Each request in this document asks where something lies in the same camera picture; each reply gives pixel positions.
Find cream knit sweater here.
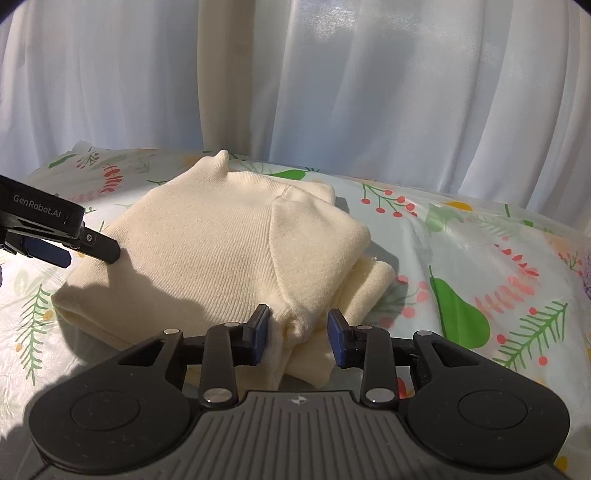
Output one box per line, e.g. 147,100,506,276
52,150,399,389

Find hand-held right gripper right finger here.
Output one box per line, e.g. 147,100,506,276
326,310,477,408

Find fruit and leaf printed bedsheet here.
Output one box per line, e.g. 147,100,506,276
0,141,591,480

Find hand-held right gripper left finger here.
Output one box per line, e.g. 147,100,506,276
115,304,271,408

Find white sheer curtain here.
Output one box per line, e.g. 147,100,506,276
0,0,591,223

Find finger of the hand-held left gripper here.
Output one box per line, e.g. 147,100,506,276
76,225,122,265
19,234,72,268

